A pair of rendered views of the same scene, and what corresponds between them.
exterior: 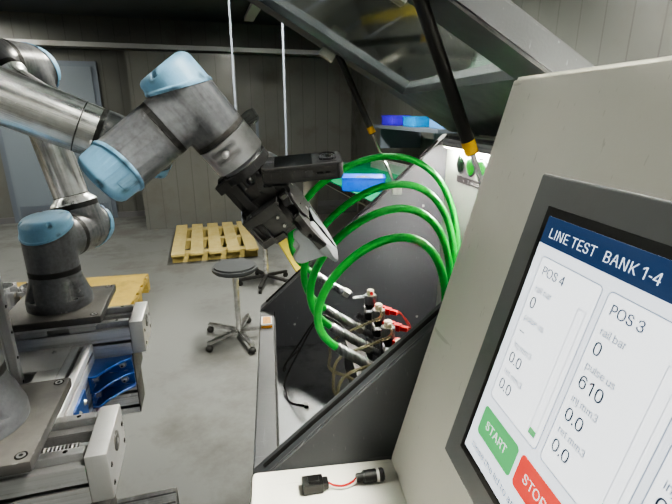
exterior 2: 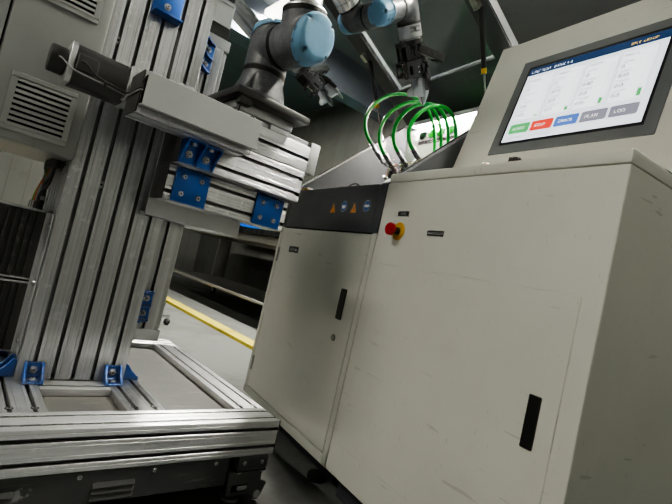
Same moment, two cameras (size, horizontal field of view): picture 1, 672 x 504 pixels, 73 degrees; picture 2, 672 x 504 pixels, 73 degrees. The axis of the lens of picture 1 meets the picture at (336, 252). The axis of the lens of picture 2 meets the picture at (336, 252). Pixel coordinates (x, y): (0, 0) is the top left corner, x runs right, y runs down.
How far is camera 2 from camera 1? 135 cm
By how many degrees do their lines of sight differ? 31
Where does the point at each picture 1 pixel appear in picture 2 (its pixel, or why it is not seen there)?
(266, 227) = (412, 69)
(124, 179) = (392, 14)
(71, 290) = not seen: hidden behind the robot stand
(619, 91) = (551, 37)
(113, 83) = not seen: outside the picture
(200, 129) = (413, 14)
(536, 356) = (533, 99)
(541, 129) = (521, 55)
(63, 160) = not seen: hidden behind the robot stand
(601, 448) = (561, 98)
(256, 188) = (413, 51)
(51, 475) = (297, 143)
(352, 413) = (433, 161)
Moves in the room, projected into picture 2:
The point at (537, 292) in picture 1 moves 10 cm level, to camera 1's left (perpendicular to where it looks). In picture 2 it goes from (530, 87) to (506, 75)
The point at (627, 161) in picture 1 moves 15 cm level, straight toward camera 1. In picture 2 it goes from (557, 48) to (575, 20)
